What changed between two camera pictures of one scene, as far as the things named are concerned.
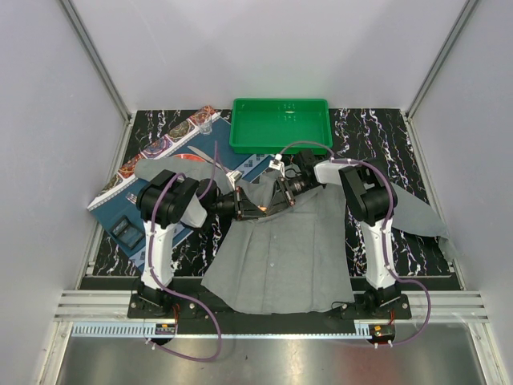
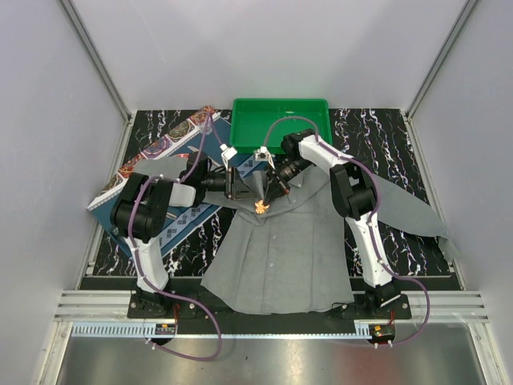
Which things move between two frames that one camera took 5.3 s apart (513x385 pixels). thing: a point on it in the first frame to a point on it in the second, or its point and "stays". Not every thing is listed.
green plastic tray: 268,126 stays
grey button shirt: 296,260 stays
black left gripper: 243,207 to 235,188
